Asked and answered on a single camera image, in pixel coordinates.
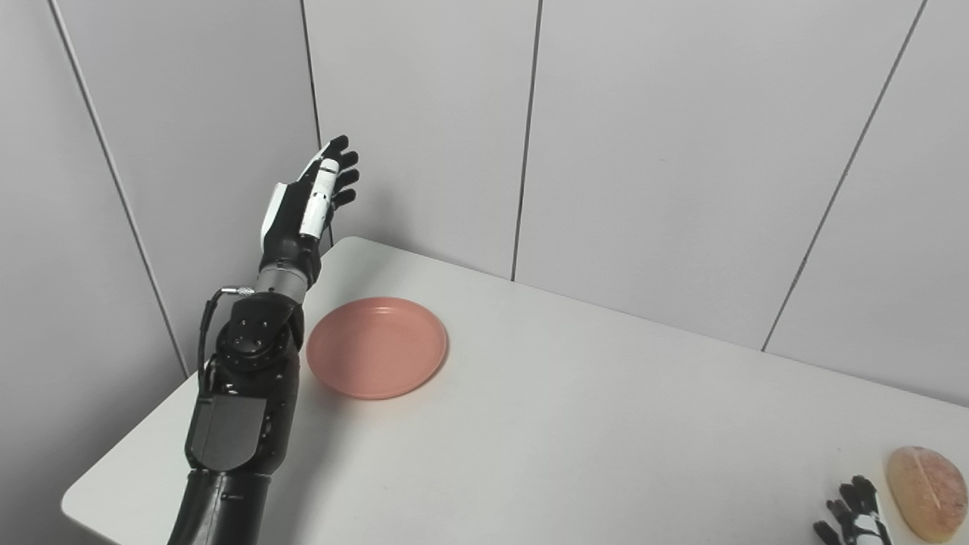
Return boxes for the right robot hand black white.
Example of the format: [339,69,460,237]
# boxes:
[814,475,894,545]

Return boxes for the oval bread loaf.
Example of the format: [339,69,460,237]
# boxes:
[886,446,969,543]

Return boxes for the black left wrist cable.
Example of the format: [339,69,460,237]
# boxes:
[197,285,255,394]

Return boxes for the pink round plate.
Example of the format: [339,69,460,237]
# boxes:
[306,297,449,400]

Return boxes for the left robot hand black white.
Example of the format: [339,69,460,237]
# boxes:
[259,135,360,285]

